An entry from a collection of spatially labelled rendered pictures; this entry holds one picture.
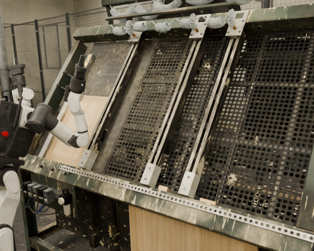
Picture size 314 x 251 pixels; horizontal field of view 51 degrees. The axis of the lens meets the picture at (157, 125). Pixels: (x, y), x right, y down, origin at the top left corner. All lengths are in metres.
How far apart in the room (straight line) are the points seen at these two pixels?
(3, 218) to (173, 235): 1.03
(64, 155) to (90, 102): 0.44
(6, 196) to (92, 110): 0.85
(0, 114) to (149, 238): 1.21
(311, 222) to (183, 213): 0.60
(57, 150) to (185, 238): 1.14
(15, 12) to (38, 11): 0.73
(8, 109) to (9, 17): 9.05
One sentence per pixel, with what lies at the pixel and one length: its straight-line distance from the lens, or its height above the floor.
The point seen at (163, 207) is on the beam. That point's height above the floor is 0.84.
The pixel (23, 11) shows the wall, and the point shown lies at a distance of 11.20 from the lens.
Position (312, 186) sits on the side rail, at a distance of 1.62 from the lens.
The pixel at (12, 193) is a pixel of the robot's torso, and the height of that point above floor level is 0.86.
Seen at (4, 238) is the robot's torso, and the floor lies 0.62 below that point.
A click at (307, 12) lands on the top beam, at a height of 1.84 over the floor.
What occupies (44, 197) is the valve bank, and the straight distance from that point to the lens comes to 2.39.
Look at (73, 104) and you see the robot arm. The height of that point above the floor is 1.36.
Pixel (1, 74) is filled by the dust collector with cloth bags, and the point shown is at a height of 1.28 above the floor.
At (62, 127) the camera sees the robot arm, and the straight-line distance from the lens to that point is 2.02.
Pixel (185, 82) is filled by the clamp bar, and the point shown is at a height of 1.46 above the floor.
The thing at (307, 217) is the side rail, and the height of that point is 0.95.
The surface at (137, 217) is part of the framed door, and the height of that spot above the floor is 0.56.
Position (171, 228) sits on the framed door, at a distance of 2.17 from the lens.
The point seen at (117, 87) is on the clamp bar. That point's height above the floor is 1.41.
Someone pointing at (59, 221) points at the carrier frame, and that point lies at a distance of 3.09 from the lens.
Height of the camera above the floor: 1.65
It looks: 12 degrees down
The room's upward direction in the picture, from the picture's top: 2 degrees counter-clockwise
